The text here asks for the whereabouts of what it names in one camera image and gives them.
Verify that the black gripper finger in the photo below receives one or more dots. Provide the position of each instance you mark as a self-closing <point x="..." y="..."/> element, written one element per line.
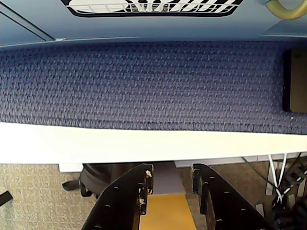
<point x="225" y="203"/>
<point x="120" y="198"/>

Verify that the blue door with dishwasher print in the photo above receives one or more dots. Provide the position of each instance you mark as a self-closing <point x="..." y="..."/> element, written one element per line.
<point x="168" y="26"/>

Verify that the blue door with dispenser print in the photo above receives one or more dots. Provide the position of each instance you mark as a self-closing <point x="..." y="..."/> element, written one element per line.
<point x="14" y="33"/>

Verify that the dark grey chair base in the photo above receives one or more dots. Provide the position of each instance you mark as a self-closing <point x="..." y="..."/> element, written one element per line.
<point x="96" y="177"/>

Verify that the yellow flat board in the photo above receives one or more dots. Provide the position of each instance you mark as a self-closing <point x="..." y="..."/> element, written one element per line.
<point x="165" y="213"/>

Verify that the grey table leg panel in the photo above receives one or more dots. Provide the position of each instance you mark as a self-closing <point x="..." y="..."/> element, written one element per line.
<point x="168" y="179"/>

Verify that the dark brown flat box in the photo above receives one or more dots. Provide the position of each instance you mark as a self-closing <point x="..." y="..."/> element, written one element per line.
<point x="298" y="81"/>

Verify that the blue wooden play kitchen body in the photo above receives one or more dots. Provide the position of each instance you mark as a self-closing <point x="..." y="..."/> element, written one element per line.
<point x="285" y="30"/>

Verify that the white table frame bracket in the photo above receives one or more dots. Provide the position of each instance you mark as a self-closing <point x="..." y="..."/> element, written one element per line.
<point x="70" y="167"/>

